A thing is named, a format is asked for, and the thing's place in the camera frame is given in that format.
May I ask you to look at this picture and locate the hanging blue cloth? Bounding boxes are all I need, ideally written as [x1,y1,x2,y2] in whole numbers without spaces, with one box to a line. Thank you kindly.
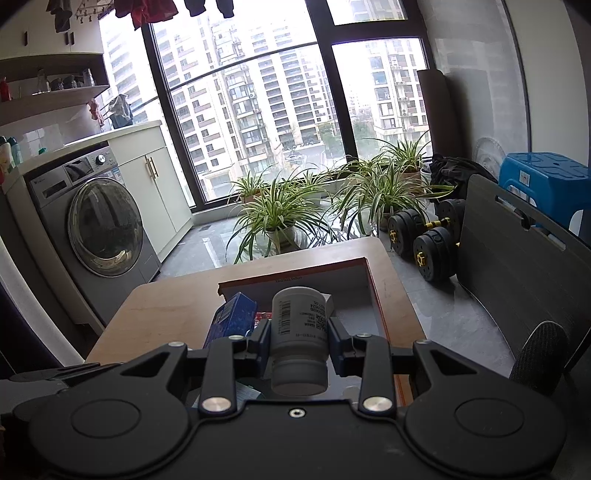
[108,95,134,130]

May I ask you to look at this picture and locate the blue printed box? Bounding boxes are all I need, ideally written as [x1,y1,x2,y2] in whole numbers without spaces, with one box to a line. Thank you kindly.
[203,292,259,349]

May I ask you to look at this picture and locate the wooden wall shelf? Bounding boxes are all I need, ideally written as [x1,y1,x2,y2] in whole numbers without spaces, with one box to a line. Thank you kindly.
[0,53,112,125]

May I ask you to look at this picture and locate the potted spider plant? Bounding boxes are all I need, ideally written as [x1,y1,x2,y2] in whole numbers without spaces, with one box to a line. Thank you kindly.
[288,168,342,204]
[226,178,338,264]
[332,159,455,236]
[228,171,273,206]
[365,131,432,183]

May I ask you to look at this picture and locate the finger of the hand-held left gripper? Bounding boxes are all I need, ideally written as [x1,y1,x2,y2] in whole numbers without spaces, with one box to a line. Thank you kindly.
[8,362,123,398]

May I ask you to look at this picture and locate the black dumbbell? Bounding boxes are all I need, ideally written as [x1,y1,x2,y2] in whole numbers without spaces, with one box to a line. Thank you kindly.
[387,198,467,259]
[413,226,460,283]

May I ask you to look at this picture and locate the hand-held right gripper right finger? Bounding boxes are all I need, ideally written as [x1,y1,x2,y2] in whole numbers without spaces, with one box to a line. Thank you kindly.
[327,318,497,415]

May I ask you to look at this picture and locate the black mesh armrest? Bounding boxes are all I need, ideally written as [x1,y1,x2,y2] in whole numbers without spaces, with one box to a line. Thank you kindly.
[509,320,570,398]

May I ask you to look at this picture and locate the hanging red garment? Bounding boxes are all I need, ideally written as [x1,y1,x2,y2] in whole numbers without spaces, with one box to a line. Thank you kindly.
[115,0,179,29]

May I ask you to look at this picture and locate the white pill bottle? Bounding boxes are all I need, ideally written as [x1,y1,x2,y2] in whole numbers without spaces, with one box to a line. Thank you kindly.
[270,286,329,397]

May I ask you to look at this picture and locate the dark folding board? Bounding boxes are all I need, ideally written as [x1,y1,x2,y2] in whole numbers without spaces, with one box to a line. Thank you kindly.
[457,174,591,384]

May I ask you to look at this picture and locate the hanging grey garment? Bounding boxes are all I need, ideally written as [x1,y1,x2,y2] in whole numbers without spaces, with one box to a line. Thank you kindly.
[48,0,73,33]

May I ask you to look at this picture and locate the dark framed window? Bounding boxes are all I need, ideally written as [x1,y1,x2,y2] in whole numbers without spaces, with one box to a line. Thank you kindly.
[141,0,435,213]

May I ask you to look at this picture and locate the white round fan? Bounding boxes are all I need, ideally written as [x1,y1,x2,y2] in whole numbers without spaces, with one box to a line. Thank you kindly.
[473,137,509,181]

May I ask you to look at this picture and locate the grey washing machine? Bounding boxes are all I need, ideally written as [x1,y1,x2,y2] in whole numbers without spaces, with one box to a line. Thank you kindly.
[23,145,162,324]

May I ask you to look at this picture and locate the blue plastic stool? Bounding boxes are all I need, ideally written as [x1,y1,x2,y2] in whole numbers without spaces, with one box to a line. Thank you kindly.
[499,152,591,236]

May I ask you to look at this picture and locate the white detergent bottle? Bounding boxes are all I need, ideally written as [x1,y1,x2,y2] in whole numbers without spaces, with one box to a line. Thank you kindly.
[0,137,16,185]

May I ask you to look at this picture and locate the orange-edged cardboard box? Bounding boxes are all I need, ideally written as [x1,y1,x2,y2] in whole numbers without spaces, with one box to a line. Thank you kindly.
[189,257,411,409]

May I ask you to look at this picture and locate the hanging dark garment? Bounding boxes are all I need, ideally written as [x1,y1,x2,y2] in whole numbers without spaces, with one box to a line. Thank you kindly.
[184,0,236,19]

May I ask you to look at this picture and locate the cream upper cabinet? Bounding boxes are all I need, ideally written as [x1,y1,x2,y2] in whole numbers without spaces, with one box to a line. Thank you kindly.
[0,0,107,60]

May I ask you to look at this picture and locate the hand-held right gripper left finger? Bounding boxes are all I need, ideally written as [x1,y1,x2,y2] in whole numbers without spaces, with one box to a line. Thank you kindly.
[108,318,271,416]

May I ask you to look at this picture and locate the cream floor cabinet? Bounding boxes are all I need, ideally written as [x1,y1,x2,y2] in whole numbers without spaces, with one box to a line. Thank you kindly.
[108,121,195,264]

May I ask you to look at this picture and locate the black bag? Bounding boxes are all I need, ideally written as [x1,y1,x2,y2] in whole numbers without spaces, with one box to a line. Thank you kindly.
[429,154,497,192]

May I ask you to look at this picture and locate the brown rolled mat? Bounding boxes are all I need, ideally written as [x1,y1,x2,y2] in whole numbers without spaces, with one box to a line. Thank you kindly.
[417,69,451,158]

